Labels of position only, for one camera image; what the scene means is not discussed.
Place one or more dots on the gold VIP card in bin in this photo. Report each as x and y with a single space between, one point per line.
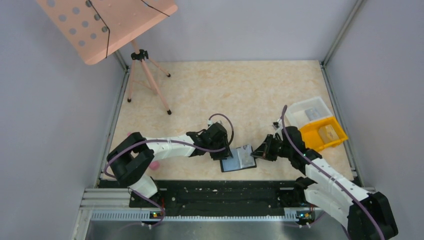
328 134

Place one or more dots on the pink marker pen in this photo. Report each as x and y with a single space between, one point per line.
139 155

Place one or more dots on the silver VIP card in bin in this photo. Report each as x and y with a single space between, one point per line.
312 114

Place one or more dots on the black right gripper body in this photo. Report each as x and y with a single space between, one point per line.
279 148

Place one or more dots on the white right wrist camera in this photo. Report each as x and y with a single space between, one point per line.
278 125

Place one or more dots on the white plastic bin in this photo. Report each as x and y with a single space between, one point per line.
295 112

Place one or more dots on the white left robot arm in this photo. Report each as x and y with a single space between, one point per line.
165 147

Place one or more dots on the silver vip card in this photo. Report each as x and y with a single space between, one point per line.
246 160
312 114

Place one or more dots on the black leather card holder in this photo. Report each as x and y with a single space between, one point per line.
231 164

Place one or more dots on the pink music stand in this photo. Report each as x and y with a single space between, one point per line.
98 28

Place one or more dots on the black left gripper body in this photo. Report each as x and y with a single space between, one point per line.
222 143

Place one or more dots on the yellow plastic bin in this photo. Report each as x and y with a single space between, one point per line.
312 139

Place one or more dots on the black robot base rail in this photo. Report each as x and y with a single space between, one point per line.
224 198

